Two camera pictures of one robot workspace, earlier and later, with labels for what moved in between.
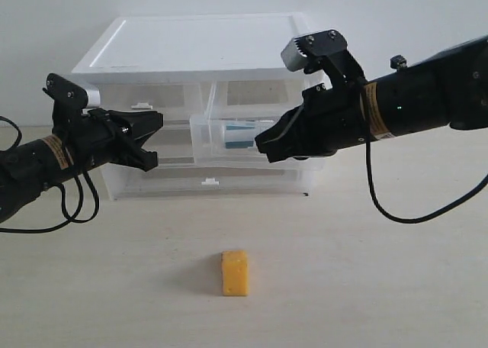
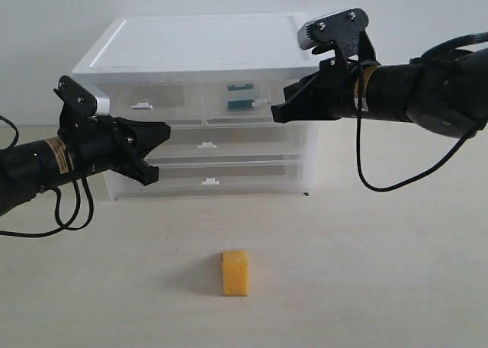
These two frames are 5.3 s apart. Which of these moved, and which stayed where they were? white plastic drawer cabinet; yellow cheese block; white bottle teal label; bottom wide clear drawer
Moved: white bottle teal label
Stayed: bottom wide clear drawer; yellow cheese block; white plastic drawer cabinet
